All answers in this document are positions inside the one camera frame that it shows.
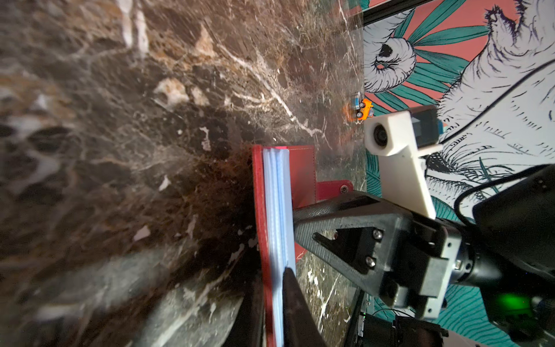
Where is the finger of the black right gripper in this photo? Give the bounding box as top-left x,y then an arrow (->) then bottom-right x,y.
293,192 -> 416,296

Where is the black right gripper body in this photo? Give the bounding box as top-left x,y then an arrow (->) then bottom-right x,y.
380,214 -> 474,321

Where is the orange toy car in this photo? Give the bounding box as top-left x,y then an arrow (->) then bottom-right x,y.
343,98 -> 374,124

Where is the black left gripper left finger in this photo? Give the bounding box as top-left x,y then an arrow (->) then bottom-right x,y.
223,273 -> 264,347

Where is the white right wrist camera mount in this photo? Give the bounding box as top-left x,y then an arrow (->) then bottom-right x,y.
364,106 -> 442,220

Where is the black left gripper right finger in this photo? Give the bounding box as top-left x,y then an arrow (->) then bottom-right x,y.
283,267 -> 325,347

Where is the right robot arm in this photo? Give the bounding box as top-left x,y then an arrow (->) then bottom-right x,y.
293,164 -> 554,346

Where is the red leather card holder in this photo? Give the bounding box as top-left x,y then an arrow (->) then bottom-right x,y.
251,145 -> 354,346

